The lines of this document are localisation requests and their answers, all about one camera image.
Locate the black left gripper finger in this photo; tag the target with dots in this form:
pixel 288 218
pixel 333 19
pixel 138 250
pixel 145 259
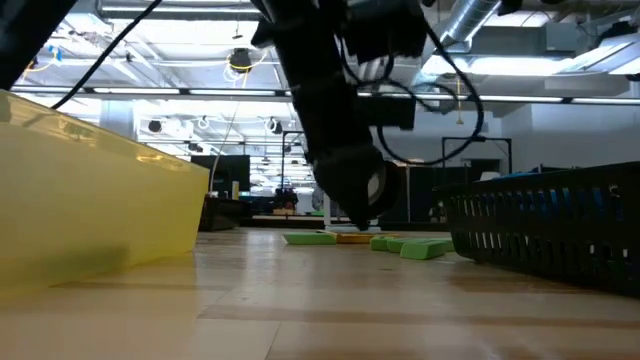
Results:
pixel 350 185

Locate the yellow green crayon box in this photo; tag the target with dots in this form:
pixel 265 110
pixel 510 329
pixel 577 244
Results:
pixel 352 238

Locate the green plastic clip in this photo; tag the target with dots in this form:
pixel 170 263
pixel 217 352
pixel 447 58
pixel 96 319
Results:
pixel 395 245
pixel 422 250

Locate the black slotted plastic basket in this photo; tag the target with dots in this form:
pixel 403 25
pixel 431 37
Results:
pixel 220 214
pixel 550 240

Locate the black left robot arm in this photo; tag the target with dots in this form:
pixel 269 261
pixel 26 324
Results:
pixel 25 35

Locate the black ceiling-mounted device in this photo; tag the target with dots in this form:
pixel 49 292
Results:
pixel 241 59

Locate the black monitor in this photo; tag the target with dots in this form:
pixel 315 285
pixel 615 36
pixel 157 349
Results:
pixel 227 172

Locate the white lampshade table lamp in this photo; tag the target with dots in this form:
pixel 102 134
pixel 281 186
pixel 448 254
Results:
pixel 490 176

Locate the yellow translucent plastic bin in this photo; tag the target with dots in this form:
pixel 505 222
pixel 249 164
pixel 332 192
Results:
pixel 100 210

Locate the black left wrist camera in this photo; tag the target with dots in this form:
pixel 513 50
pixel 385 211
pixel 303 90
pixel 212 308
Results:
pixel 387 112

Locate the black metal frame stand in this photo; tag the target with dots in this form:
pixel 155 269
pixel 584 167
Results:
pixel 283 160
pixel 475 138

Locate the silver spiral ventilation duct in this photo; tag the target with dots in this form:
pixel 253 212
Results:
pixel 470 17

